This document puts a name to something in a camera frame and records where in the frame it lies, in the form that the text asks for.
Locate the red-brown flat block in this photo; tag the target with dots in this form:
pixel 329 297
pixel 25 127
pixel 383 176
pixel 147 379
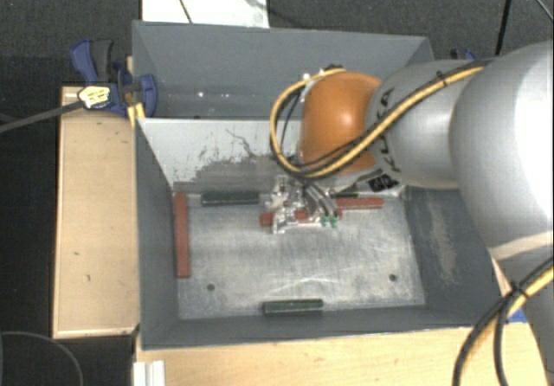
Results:
pixel 182 237
pixel 368 203
pixel 267 219

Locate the grey metal bin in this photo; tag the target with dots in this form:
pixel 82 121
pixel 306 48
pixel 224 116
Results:
pixel 303 267

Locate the black cylinder on white bracket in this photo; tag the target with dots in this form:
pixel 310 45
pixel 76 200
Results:
pixel 383 183

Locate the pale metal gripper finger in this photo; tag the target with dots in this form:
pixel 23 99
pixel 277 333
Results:
pixel 282 227
pixel 274 201

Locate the pale wood board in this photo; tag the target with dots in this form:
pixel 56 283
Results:
pixel 95 224

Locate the dark green flat block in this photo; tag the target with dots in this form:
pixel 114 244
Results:
pixel 229 198
pixel 293 306

